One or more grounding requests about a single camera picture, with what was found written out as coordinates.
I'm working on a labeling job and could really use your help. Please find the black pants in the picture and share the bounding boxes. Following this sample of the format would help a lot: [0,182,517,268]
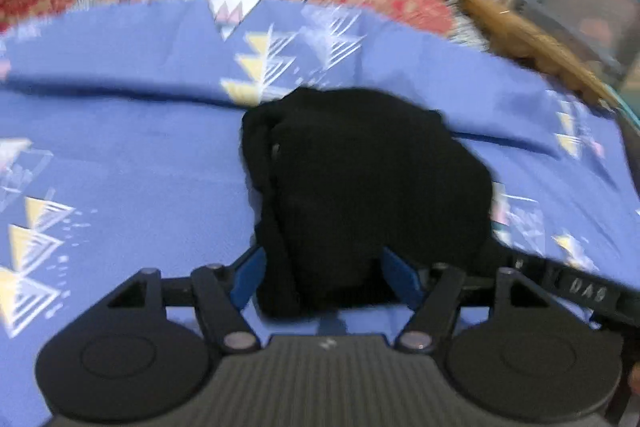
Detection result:
[241,88,498,320]

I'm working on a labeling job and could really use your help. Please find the blue patterned bed sheet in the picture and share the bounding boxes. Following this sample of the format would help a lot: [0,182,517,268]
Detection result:
[1,0,639,426]

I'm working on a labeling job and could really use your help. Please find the wooden carved footboard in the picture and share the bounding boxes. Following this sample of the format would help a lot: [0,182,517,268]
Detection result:
[458,0,622,108]

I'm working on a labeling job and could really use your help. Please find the teal rimmed plastic storage box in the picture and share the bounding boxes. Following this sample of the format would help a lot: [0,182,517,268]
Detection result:
[513,0,639,119]

